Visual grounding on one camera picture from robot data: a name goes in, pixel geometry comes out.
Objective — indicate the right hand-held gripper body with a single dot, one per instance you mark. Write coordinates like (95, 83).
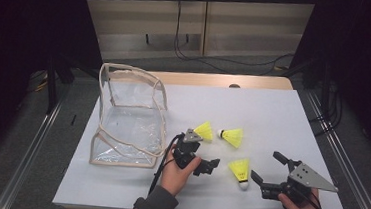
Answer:
(306, 177)

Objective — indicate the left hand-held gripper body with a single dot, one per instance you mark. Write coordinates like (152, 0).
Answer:
(186, 149)

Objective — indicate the yellow shuttlecock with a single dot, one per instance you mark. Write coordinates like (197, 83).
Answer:
(240, 170)
(232, 136)
(204, 131)

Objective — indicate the clear plastic bag beige trim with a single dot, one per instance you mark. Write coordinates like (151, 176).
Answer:
(131, 127)

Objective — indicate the person's left hand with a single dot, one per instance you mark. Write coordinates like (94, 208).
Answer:
(176, 179)

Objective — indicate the wooden table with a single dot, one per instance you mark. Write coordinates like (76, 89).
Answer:
(225, 80)

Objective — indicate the dark round table grommet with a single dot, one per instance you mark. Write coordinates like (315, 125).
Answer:
(234, 86)

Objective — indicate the black curtain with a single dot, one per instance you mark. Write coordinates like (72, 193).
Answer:
(17, 54)
(367, 65)

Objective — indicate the black metal stand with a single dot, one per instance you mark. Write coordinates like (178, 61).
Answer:
(51, 90)

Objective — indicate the metal floor rail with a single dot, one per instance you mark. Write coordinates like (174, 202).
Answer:
(346, 164)
(24, 168)

